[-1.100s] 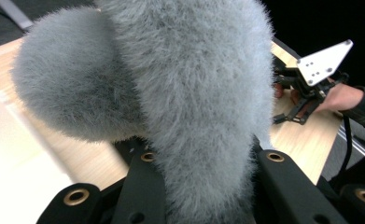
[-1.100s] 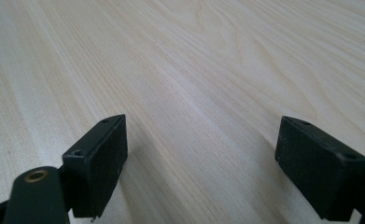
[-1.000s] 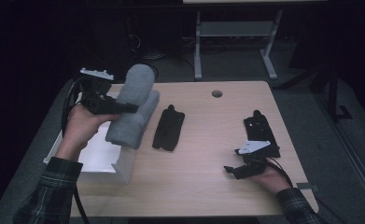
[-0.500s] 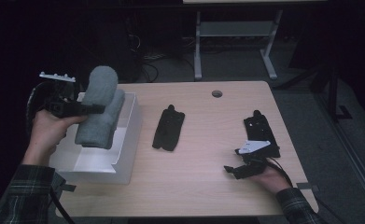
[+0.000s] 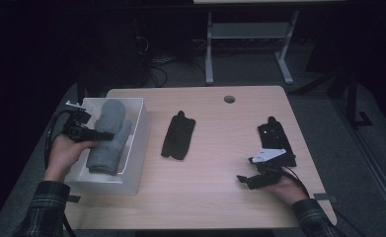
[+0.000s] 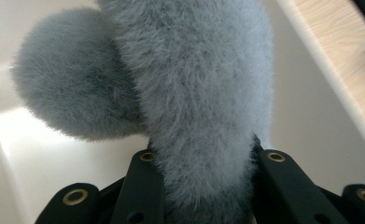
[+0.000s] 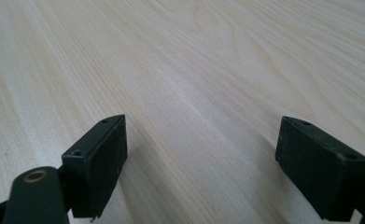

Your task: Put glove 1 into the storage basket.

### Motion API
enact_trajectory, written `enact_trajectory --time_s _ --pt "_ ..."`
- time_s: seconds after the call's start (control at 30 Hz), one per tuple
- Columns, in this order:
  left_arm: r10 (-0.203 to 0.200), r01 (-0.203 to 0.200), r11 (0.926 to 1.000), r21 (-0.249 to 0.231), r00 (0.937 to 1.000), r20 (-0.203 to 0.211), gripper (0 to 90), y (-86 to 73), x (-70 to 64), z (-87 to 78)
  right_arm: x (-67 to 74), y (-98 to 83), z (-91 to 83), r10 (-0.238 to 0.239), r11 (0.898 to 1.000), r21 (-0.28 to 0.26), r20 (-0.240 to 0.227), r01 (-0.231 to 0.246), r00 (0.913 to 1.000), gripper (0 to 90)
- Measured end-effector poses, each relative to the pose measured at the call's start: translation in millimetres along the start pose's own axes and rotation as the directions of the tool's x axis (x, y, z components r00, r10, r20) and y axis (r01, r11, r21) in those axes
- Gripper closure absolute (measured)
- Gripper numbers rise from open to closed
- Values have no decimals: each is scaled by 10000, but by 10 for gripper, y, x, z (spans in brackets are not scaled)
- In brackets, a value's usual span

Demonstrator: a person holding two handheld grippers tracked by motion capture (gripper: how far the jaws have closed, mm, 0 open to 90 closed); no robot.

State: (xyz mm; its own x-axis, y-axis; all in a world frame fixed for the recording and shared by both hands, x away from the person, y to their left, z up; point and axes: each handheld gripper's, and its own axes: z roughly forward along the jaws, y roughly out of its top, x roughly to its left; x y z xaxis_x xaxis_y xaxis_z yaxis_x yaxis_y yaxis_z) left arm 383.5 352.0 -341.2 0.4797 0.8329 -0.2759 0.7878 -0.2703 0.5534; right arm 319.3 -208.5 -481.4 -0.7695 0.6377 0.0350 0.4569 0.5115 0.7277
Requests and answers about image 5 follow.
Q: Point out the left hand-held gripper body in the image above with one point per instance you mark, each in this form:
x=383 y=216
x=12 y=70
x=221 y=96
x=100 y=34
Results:
x=77 y=126

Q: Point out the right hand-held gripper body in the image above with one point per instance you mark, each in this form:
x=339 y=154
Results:
x=268 y=154

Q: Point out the white box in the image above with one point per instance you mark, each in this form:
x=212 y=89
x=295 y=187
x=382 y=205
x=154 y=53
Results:
x=138 y=144

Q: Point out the person's left hand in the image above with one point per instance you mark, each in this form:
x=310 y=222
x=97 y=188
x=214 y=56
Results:
x=60 y=158

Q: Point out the person's right hand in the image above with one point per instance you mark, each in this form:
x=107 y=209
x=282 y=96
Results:
x=287 y=191

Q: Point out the black tape strip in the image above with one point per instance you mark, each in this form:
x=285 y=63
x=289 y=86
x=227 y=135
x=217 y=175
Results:
x=73 y=198
x=328 y=197

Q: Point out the black upright post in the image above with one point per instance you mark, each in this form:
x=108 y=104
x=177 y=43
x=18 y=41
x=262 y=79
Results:
x=351 y=98
x=80 y=89

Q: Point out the black floor bracket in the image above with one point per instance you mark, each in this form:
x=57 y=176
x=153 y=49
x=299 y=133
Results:
x=364 y=120

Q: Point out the aluminium floor rail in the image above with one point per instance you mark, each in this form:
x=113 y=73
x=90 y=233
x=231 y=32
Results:
x=371 y=161

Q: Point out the grey metal table frame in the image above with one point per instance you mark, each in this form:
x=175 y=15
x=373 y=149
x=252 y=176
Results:
x=246 y=30

